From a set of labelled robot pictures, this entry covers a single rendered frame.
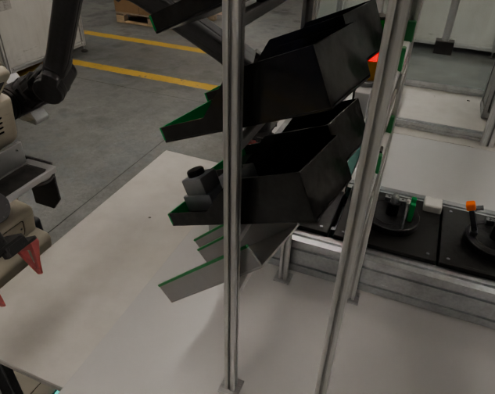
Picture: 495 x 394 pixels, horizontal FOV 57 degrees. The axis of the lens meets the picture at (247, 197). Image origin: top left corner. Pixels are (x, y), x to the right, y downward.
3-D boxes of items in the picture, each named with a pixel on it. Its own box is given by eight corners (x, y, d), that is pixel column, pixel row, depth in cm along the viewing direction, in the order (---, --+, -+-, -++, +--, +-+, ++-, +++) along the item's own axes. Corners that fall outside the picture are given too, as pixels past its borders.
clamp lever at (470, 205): (469, 231, 109) (465, 205, 106) (469, 227, 110) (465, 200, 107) (486, 231, 107) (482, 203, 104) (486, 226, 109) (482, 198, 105)
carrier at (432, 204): (331, 241, 112) (339, 199, 105) (351, 191, 130) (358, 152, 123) (435, 268, 105) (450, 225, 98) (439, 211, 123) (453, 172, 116)
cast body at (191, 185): (188, 212, 80) (173, 176, 78) (203, 199, 83) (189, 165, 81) (224, 209, 75) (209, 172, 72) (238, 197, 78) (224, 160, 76)
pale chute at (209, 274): (170, 302, 89) (157, 285, 89) (210, 264, 99) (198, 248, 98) (262, 268, 70) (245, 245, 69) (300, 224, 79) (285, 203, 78)
